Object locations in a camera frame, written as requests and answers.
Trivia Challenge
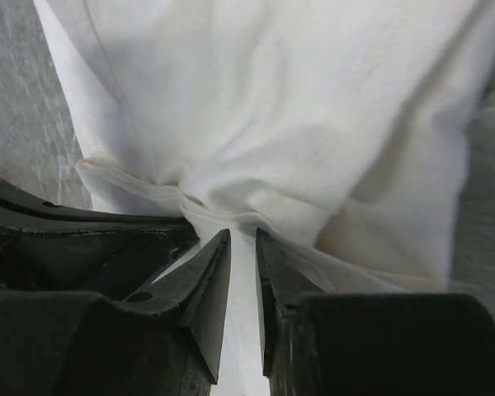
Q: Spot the white t shirt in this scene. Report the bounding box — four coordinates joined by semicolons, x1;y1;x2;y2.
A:
35;1;495;395

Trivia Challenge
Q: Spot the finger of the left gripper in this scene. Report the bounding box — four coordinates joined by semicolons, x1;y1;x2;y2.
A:
0;178;199;295

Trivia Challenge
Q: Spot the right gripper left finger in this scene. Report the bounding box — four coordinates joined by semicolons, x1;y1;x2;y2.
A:
0;229;231;395

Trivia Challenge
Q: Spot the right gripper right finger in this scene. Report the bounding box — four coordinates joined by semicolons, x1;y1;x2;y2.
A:
256;229;495;395

